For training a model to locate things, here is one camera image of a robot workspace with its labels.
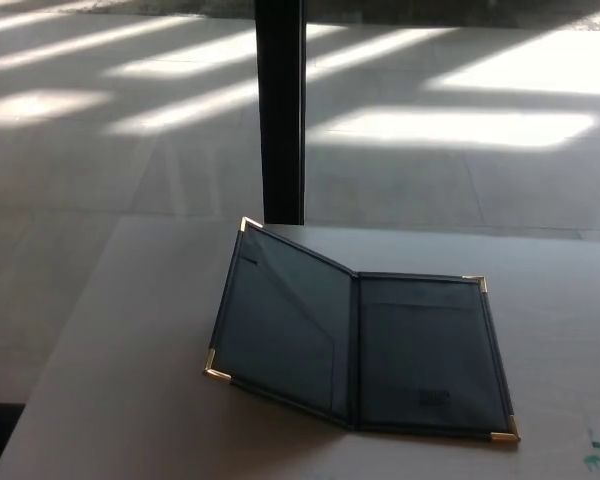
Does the dark blue diary folder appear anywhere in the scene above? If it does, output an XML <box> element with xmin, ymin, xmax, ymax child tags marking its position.
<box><xmin>201</xmin><ymin>216</ymin><xmax>523</xmax><ymax>445</ymax></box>

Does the black vertical window frame post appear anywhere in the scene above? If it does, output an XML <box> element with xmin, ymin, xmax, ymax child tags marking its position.
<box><xmin>253</xmin><ymin>0</ymin><xmax>308</xmax><ymax>225</ymax></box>

